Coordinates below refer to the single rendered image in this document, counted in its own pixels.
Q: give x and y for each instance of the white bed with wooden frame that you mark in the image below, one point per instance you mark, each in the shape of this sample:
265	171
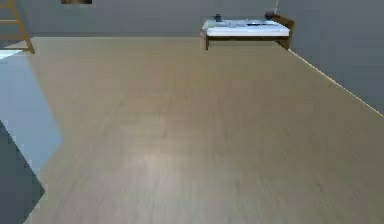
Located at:
246	31

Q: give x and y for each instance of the dark framed wall picture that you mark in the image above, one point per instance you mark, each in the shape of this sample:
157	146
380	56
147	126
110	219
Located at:
76	1

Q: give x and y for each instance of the small black object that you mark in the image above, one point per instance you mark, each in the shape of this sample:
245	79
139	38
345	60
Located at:
218	17

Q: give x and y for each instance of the dark red round object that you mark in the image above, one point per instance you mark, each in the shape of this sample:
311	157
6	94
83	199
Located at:
269	14

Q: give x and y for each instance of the flat black object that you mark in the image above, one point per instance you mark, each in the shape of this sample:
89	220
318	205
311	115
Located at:
256	24

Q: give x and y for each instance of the wooden ladder shelf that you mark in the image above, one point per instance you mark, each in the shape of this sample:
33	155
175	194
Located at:
20	30

